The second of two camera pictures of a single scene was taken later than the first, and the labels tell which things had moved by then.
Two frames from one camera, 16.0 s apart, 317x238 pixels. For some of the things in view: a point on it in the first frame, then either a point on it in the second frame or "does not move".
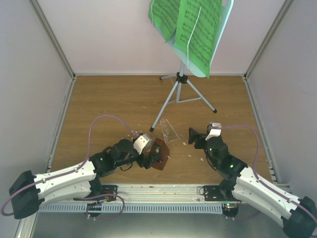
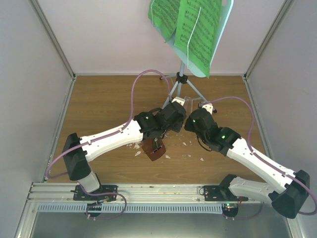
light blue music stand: (182, 77) does not move
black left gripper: (148, 163) → (178, 128)
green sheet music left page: (165, 14) does not move
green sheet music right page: (196, 30) does not move
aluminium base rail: (164, 194) does not move
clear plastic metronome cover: (169, 133) → (188, 106)
